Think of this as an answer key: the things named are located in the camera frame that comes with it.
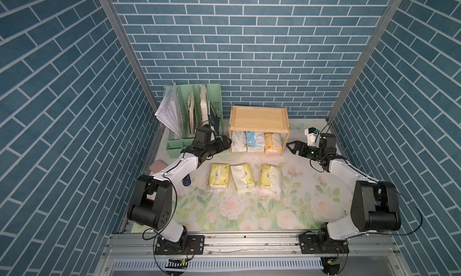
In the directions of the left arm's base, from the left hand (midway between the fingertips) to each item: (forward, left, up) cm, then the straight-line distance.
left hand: (230, 143), depth 89 cm
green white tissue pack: (-13, -21, -11) cm, 27 cm away
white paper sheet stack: (+12, +30, +10) cm, 34 cm away
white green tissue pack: (+7, -5, -7) cm, 11 cm away
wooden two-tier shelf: (+13, -13, +5) cm, 19 cm away
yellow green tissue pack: (-12, +5, -12) cm, 17 cm away
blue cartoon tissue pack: (+4, -12, -9) cm, 15 cm away
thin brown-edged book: (+24, +23, +6) cm, 34 cm away
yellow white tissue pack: (-12, -7, -12) cm, 18 cm away
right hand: (0, -33, -1) cm, 33 cm away
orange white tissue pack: (+7, -24, -8) cm, 27 cm away
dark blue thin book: (+24, +11, -9) cm, 28 cm away
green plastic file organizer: (+16, +15, +10) cm, 25 cm away
